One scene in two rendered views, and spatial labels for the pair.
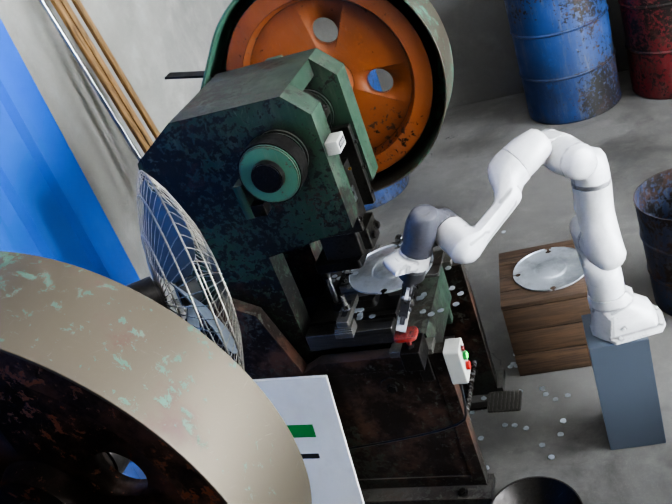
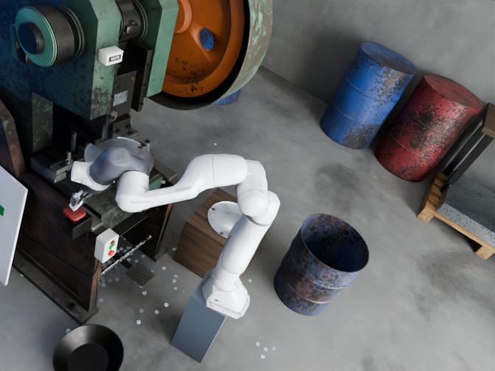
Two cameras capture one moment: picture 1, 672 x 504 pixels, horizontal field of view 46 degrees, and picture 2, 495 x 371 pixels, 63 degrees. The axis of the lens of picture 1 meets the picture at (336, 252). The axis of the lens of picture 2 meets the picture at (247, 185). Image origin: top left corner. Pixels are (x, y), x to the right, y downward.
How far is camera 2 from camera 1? 1.02 m
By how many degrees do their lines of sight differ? 13
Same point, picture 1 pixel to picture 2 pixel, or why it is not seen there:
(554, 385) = (183, 279)
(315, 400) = (12, 197)
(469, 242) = (131, 200)
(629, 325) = (222, 302)
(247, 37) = not seen: outside the picture
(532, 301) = (203, 232)
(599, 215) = (246, 238)
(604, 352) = (197, 303)
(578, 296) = not seen: hidden behind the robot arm
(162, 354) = not seen: outside the picture
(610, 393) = (187, 322)
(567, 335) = (209, 261)
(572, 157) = (248, 198)
